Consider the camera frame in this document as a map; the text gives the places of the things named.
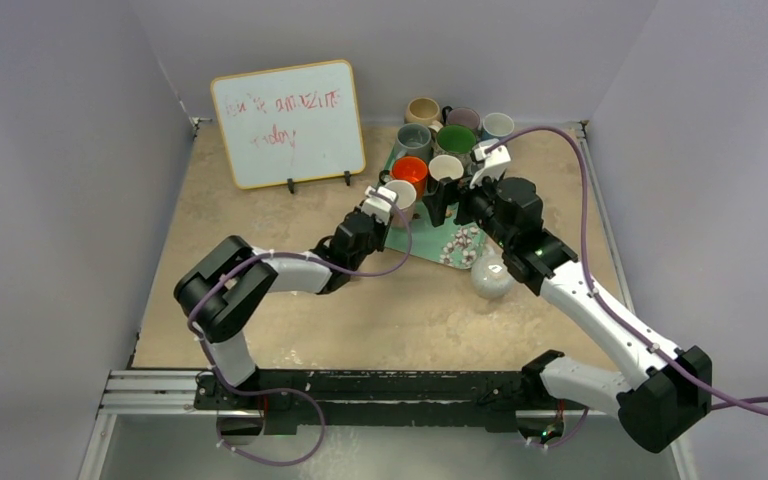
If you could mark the black mug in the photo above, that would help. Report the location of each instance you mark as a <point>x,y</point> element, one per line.
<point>441,167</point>

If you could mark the blue teal mug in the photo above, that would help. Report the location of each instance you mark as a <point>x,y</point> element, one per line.
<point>496,126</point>

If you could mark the white speckled mug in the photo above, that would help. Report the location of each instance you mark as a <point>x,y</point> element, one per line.
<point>490,278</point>

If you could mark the beige brown mug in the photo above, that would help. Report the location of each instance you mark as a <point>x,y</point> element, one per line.
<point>424,111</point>

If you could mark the white whiteboard yellow frame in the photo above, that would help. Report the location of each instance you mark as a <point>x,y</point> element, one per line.
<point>293,124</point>

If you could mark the green floral tray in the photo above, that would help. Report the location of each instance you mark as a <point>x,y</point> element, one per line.
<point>452,245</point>

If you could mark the pink faceted mug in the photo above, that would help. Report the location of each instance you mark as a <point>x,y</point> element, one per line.
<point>406,202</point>

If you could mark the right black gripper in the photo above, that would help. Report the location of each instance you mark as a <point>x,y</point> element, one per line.
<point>466,201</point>

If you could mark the grey-blue upside-down mug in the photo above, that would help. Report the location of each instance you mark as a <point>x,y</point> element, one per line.
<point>471,167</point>

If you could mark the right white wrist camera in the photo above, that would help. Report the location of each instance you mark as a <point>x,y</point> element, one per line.
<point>495,158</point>

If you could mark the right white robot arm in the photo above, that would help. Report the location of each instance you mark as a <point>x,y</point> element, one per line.
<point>659,389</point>

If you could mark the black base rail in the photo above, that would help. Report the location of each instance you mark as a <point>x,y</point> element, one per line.
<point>287,399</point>

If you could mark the orange mug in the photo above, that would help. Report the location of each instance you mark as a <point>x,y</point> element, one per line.
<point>412,169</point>

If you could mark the mauve purple mug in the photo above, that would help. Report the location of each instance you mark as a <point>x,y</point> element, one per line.
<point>462,116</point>

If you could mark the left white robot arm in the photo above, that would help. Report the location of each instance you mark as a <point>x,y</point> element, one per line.
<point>221,293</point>

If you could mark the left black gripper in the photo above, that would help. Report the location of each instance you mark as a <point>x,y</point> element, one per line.
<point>380,228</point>

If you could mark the grey mug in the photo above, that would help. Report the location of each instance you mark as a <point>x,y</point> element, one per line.
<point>415,140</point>

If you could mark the cream white mug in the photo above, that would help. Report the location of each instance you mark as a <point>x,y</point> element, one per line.
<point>454,140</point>

